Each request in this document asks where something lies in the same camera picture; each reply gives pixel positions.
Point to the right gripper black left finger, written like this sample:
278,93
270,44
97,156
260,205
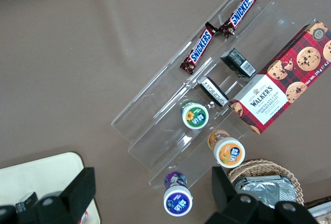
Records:
69,198

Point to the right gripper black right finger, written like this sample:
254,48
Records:
232,208

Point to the aluminium foil tray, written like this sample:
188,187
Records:
263,189

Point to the beige plastic tray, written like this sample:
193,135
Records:
38,175

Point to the light wicker basket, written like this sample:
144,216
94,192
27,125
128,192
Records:
289,177

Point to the red cap yogurt bottle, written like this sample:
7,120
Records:
85,216

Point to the small black box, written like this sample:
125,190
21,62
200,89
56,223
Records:
26,202
238,62
213,92

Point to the orange cap yogurt bottle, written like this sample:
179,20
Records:
230,154

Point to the purple cap yogurt bottle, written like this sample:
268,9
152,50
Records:
178,203

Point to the white plastic bin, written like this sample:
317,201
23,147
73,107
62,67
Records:
319,212

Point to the green cap yogurt bottle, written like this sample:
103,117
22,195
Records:
195,116

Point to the clear acrylic stepped display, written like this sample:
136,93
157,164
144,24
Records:
160,120

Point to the red Walkers shortbread box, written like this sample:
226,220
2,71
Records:
284,79

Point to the Snickers chocolate bar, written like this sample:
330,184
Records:
240,12
199,49

